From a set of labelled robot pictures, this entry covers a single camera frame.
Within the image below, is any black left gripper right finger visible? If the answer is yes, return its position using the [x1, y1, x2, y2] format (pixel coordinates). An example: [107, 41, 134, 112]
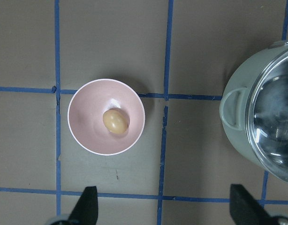
[229, 184, 272, 225]

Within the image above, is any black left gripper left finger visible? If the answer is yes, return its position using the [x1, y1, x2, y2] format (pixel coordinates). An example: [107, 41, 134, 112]
[68, 186, 98, 225]

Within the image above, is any beige egg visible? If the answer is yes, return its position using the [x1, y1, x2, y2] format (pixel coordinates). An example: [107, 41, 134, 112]
[103, 109, 128, 134]

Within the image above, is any glass pot lid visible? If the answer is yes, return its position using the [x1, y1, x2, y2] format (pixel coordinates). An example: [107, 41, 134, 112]
[246, 43, 288, 183]

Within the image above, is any pale green pot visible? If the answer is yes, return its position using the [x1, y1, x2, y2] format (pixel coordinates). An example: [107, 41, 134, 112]
[219, 40, 288, 169]

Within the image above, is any pink bowl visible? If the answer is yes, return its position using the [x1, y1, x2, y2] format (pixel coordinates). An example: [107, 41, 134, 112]
[67, 79, 145, 156]

